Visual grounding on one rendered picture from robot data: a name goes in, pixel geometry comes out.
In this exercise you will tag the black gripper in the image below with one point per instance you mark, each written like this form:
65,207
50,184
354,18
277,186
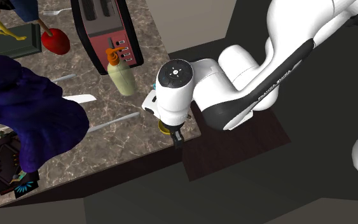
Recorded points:
177,136

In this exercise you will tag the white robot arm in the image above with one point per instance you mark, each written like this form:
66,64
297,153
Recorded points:
228,90

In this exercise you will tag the small yellow round thing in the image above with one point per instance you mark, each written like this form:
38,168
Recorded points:
161,127

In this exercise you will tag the long silver utensil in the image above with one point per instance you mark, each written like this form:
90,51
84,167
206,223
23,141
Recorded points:
113,122

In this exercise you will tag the dark red robot stand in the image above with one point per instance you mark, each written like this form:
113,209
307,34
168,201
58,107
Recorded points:
247,139

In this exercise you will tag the pale green soap dispenser bottle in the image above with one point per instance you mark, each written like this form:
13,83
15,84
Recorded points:
123,79

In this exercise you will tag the white blade knife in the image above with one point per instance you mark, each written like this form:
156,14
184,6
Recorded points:
81,98

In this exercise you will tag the red and black toaster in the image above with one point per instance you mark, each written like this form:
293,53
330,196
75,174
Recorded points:
104,34

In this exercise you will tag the short silver utensil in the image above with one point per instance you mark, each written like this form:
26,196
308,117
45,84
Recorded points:
64,77

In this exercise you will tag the large dark purple figure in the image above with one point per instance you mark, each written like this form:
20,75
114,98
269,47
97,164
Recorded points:
26,108

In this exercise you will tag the silver fork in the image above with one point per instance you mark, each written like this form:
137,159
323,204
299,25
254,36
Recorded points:
54,12

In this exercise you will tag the black ornate box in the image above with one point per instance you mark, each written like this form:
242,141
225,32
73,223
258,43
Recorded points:
2,173

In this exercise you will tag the yellow figure on dark base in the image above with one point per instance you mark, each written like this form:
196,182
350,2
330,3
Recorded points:
19,45

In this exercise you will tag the blue object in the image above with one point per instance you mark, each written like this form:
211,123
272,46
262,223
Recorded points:
26,9

